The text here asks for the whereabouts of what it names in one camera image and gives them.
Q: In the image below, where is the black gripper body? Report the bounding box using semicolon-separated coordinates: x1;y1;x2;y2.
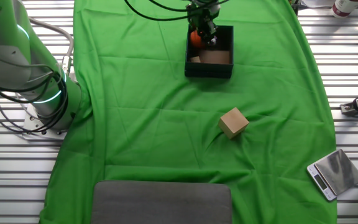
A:
186;2;221;29

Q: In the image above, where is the silver digital scale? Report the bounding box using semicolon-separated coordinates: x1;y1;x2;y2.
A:
306;148;358;202

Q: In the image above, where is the orange toy basketball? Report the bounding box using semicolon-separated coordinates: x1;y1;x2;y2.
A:
190;30;205;49

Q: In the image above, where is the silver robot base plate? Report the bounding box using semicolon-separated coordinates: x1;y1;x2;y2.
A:
22;102;70;139

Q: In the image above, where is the white red container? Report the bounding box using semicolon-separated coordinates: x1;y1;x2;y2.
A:
331;0;358;19

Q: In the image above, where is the dark green gift box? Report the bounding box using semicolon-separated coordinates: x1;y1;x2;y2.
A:
184;24;234;80

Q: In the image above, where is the green cloth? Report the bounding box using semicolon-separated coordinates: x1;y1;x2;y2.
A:
39;0;338;224

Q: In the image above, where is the large wooden block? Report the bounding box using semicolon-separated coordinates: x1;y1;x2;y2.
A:
218;106;250;140

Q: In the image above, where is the grey fabric cushion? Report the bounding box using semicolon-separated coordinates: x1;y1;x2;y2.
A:
90;179;233;224

